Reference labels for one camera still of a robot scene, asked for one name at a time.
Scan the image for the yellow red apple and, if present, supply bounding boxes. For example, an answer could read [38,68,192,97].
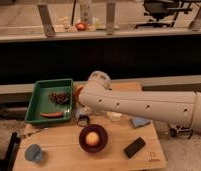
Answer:
[85,132,100,147]

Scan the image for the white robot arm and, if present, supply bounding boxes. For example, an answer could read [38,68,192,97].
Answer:
[79,71,201,131]

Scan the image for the orange red bowl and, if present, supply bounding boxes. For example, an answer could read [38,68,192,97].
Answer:
[75,86,83,103]

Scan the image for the white paper cup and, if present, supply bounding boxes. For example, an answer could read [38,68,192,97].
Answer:
[107,112,122,122]

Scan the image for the bunch of dark grapes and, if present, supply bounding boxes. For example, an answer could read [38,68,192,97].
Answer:
[49,92,70,105]

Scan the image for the green plastic tray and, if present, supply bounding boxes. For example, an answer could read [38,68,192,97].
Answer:
[25,79,73,125]

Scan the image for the blue sponge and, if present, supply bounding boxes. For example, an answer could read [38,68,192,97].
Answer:
[130,117,150,128]

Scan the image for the dark purple bowl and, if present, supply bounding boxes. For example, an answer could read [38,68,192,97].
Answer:
[79,124,108,153]

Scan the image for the red chili pepper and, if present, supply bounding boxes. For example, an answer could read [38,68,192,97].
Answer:
[40,112,63,118]

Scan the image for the red fruit on shelf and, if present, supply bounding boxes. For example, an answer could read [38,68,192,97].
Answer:
[75,22,88,31]

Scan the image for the black rectangular block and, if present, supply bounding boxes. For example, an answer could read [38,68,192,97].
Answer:
[124,137,146,158]

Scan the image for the blue plastic cup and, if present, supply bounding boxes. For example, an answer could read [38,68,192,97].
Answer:
[25,144,43,163]

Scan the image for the black office chair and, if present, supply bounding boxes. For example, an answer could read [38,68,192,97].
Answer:
[136,0,192,28]

